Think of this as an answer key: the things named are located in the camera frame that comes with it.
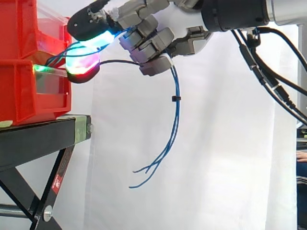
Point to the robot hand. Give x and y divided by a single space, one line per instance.
153 45

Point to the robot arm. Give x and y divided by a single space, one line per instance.
227 14

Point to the person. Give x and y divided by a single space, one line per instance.
302 182

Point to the black stand with green tape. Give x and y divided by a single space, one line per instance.
36 134

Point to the red plastic bin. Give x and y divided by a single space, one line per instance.
21 95
24 28

